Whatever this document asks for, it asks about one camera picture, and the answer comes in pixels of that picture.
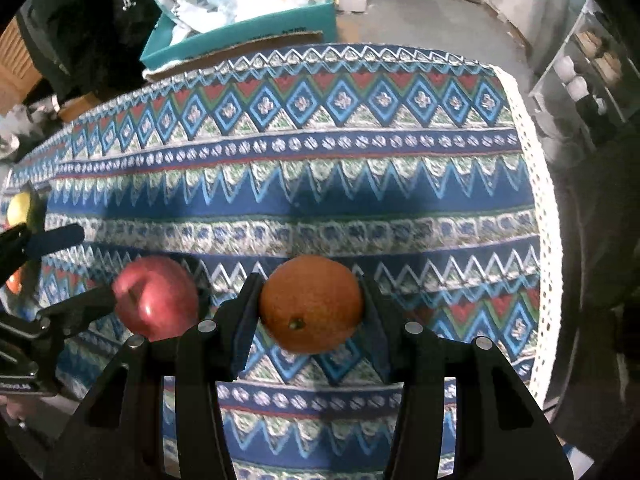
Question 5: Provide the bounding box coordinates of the red apple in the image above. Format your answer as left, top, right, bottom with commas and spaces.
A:
112, 256, 200, 341

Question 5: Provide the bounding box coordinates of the small orange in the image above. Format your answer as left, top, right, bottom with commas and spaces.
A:
259, 255, 363, 354

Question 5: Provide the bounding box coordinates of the left hand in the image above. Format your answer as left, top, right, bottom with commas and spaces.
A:
0, 396, 32, 424

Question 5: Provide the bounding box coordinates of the dark glass fruit bowl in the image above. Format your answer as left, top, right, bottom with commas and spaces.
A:
1, 182, 46, 315

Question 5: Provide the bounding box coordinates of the yellow pear in bowl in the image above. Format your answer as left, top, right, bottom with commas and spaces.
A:
6, 191, 34, 228

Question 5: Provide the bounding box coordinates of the middle orange in bowl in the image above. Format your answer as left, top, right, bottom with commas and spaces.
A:
6, 266, 24, 296

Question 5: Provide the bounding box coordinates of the grey clothes pile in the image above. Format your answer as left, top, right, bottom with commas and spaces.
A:
1, 94, 62, 162

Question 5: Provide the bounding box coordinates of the wooden drawer box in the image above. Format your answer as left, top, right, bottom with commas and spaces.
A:
56, 92, 105, 122

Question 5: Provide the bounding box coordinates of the wooden louvered cabinet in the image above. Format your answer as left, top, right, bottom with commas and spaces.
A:
0, 18, 42, 115

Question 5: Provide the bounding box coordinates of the black hanging garment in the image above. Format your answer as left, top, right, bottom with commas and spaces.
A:
16, 0, 160, 102

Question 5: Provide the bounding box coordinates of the teal cardboard box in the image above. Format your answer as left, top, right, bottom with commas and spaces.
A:
140, 0, 337, 70

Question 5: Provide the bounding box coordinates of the brown cardboard box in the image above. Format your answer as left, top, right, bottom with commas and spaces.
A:
142, 30, 323, 82

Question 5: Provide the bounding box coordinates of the blue patterned tablecloth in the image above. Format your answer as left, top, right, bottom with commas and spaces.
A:
1, 44, 562, 479

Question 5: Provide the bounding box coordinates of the grey shoe rack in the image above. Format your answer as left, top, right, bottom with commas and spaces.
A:
529, 0, 639, 167

